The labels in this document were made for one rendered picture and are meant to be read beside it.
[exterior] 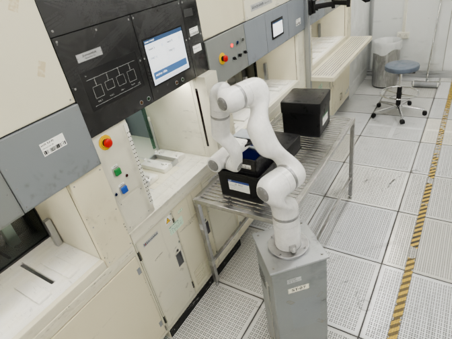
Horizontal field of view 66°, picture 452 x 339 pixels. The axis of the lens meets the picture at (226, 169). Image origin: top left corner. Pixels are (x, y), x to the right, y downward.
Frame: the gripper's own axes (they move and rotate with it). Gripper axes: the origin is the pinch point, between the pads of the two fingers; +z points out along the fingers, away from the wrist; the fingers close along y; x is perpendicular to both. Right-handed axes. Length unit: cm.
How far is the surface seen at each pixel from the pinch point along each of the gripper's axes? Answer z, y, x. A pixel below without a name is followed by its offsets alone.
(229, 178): -13.6, -5.7, -20.1
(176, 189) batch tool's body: -31.1, -31.4, -22.2
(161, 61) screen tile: -20, -29, 47
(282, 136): 45, -2, -23
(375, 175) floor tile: 147, 37, -108
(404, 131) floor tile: 242, 43, -108
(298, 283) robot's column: -45, 48, -46
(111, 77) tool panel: -51, -28, 50
